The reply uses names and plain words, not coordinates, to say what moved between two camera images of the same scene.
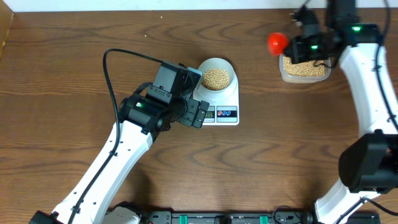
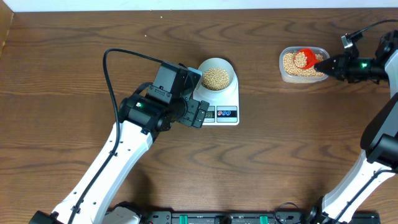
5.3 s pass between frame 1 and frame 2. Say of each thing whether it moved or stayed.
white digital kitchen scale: stayed
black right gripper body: moved
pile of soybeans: stayed
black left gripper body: stayed
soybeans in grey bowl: stayed
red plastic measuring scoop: moved
